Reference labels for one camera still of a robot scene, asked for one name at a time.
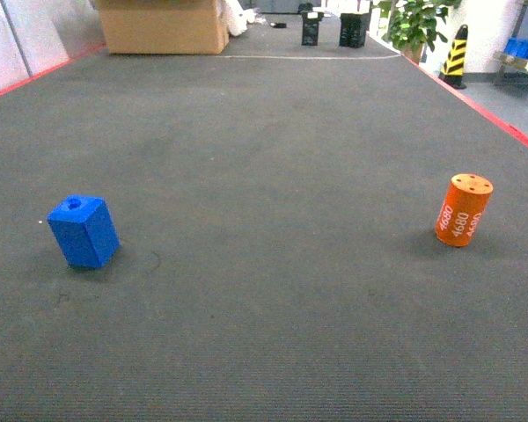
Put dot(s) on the large cardboard box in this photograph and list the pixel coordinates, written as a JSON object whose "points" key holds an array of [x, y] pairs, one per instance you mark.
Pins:
{"points": [[163, 27]]}

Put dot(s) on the black crate right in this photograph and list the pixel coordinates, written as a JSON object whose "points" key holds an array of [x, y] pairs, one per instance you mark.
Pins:
{"points": [[354, 27]]}

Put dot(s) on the blue rectangular block part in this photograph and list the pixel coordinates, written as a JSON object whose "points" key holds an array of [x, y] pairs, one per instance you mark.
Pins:
{"points": [[84, 231]]}

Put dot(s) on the yellow black traffic cone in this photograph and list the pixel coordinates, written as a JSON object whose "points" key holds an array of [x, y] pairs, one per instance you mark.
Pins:
{"points": [[452, 70]]}

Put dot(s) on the black crate left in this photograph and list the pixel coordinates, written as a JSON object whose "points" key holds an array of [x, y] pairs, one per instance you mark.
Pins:
{"points": [[310, 28]]}

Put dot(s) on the orange cylindrical cap 4680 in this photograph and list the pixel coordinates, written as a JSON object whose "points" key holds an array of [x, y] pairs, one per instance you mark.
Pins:
{"points": [[464, 204]]}

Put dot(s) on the grey floor mat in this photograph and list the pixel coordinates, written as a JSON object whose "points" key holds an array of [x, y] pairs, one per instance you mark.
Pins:
{"points": [[276, 209]]}

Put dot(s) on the green potted plant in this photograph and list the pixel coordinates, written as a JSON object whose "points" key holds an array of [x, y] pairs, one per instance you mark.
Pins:
{"points": [[413, 25]]}

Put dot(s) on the black crate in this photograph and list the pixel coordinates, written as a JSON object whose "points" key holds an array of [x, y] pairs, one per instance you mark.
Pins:
{"points": [[310, 28], [354, 27]]}

